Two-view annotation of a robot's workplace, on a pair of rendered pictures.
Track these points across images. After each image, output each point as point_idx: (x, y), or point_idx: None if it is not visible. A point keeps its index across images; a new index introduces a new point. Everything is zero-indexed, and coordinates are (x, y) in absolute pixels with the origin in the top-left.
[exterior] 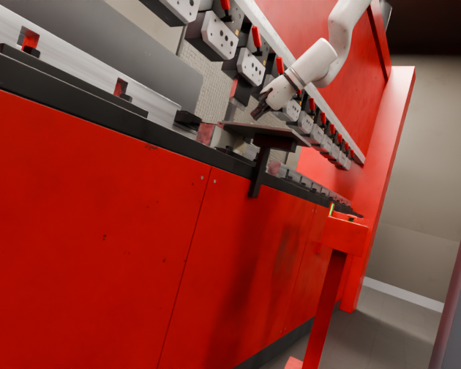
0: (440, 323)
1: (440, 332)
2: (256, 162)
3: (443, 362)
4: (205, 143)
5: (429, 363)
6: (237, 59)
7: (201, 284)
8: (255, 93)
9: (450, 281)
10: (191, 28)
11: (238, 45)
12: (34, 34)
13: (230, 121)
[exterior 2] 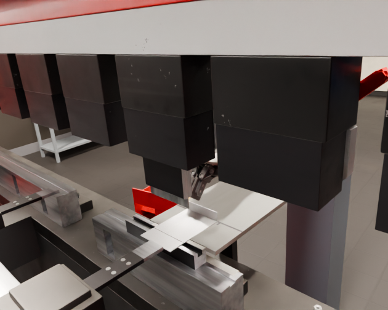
0: (291, 230)
1: (300, 237)
2: (232, 252)
3: (329, 255)
4: (240, 307)
5: (287, 254)
6: (212, 136)
7: None
8: (125, 141)
9: (288, 203)
10: (327, 179)
11: (208, 106)
12: None
13: (229, 242)
